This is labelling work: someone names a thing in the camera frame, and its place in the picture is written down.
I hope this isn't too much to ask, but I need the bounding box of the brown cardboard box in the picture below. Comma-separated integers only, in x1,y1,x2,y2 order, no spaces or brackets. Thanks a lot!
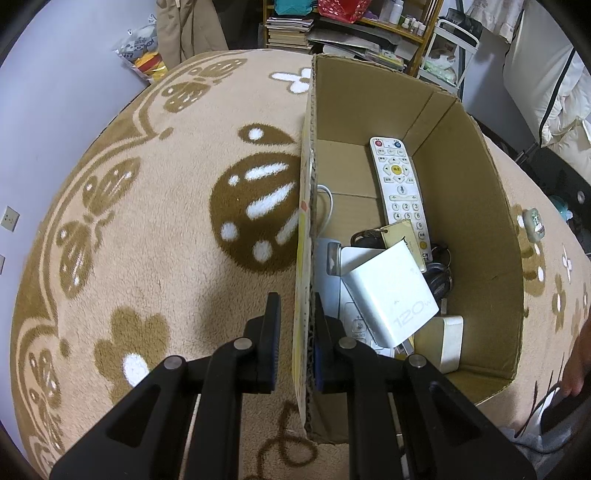
291,55,524,444

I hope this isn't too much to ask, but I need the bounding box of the person's right hand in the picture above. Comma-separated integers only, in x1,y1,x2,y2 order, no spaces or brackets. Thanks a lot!
560,318,591,396

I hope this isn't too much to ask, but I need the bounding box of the white rectangular charger block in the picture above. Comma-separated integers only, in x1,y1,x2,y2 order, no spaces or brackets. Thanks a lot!
415,315,464,374

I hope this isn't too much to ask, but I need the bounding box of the white square box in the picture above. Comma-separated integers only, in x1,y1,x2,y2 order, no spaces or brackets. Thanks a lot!
341,240,439,348

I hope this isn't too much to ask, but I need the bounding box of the black key bunch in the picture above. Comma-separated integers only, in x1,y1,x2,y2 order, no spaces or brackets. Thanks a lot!
351,227,453,302

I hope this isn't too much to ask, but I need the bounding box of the light blue power bank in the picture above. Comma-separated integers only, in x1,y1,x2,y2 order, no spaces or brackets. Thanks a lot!
314,237,342,318

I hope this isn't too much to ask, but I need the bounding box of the beige card tag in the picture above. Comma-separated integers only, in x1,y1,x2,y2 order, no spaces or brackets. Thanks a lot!
380,220,427,273

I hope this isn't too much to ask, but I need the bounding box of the small green white case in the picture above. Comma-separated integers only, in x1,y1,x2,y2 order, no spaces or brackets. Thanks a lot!
522,208,545,243

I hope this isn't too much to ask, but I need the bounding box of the beige patterned carpet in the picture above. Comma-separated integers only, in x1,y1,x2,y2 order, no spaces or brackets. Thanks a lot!
10,49,590,479

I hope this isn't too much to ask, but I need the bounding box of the white remote control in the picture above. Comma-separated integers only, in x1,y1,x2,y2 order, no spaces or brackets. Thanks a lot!
369,136,433,262

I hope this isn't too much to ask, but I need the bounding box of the white folded mattress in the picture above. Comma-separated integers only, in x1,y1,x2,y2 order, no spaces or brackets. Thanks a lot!
503,1,590,181

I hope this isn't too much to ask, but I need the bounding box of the plush toy bag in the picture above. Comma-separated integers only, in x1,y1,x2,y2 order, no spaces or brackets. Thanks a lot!
113,22,168,84

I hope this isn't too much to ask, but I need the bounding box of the white metal cart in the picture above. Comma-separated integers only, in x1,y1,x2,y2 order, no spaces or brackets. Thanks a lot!
418,18,480,95

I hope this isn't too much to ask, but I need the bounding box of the wooden bookshelf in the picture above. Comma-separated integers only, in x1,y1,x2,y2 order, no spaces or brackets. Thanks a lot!
262,1,443,76

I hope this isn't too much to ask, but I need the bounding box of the beige hanging coat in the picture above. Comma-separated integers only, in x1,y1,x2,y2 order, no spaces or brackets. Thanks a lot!
155,0,228,70

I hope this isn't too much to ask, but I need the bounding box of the stack of books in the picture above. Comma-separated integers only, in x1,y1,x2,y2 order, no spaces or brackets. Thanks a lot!
264,17,315,51

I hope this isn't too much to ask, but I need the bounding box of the red patterned bag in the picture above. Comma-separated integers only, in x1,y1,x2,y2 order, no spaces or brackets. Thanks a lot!
318,0,372,24

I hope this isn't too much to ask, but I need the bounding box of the teal bag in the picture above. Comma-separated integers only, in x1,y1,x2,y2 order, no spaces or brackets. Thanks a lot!
274,0,318,16

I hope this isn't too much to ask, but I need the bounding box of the white looped cable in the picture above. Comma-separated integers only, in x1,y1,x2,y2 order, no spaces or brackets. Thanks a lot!
315,184,335,240

